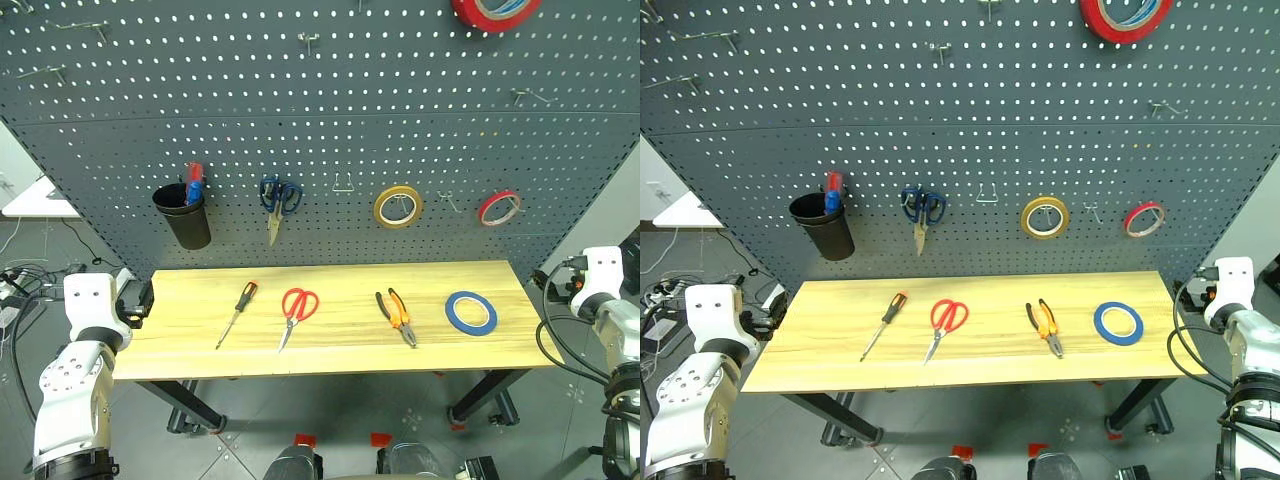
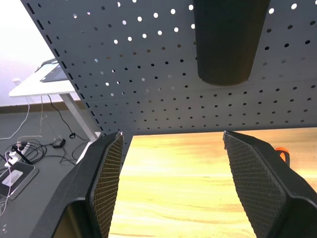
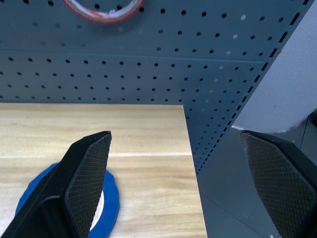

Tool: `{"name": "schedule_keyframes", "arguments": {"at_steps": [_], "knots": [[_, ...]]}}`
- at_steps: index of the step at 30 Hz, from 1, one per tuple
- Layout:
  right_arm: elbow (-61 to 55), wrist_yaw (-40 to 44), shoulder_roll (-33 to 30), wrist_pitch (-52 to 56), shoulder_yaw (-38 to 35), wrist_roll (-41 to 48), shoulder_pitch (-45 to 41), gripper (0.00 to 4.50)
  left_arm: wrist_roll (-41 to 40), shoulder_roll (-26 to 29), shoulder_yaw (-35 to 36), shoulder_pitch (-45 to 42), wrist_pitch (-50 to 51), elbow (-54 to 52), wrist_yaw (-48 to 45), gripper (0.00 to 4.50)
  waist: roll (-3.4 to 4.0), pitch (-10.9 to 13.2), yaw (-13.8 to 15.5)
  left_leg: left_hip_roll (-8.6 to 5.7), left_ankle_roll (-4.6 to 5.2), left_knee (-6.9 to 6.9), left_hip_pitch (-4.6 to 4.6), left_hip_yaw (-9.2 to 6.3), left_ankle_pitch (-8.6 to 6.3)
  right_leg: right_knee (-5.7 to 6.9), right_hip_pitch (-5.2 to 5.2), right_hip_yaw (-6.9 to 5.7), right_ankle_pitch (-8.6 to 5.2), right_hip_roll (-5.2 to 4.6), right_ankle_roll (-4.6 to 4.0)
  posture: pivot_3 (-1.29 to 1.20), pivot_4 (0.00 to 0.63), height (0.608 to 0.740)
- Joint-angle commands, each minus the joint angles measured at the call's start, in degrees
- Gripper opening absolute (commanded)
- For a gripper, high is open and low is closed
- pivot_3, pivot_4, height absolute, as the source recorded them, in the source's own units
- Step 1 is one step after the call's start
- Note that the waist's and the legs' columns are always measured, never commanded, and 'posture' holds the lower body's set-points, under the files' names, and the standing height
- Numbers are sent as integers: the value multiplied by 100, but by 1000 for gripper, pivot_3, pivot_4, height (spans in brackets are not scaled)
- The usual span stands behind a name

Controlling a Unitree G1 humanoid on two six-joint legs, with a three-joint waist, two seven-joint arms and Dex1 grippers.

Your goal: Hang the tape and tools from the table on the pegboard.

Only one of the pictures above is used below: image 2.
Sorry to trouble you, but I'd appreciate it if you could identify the black cable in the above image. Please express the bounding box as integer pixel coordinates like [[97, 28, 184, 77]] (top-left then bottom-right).
[[47, 94, 90, 142]]

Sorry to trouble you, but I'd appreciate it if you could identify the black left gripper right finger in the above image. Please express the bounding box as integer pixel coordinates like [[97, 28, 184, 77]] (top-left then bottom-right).
[[222, 130, 317, 238]]

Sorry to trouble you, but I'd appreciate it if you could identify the grey flat device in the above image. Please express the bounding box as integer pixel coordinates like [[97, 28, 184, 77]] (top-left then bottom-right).
[[0, 161, 40, 200]]

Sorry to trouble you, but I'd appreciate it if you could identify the white desk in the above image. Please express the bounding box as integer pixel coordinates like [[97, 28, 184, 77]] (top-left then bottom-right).
[[8, 58, 102, 164]]

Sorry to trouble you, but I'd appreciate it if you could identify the white power strip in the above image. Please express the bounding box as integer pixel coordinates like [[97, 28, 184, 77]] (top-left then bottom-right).
[[4, 141, 31, 167]]

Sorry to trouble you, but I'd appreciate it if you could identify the dark laptop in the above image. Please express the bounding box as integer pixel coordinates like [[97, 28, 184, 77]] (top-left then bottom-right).
[[34, 60, 70, 83]]

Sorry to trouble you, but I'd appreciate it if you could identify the white cable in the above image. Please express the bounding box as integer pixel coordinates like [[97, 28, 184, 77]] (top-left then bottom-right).
[[0, 96, 31, 141]]

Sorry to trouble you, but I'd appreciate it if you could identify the grey perforated pegboard panel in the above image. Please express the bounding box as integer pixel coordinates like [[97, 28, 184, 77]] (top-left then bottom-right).
[[20, 0, 317, 164]]

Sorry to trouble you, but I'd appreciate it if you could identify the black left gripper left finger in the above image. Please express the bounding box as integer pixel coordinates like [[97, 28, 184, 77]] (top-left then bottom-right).
[[29, 131, 124, 238]]

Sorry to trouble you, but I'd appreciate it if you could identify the black power adapter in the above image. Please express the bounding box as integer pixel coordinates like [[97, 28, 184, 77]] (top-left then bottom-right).
[[52, 138, 66, 149]]

